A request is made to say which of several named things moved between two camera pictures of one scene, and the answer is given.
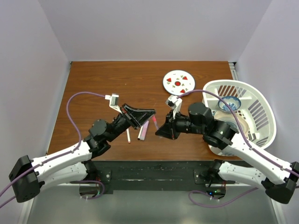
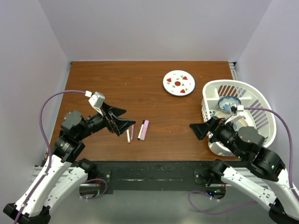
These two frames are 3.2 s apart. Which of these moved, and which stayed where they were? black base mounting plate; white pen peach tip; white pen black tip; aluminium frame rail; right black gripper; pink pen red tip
Moved: right black gripper; pink pen red tip
Stayed: aluminium frame rail; black base mounting plate; white pen peach tip; white pen black tip
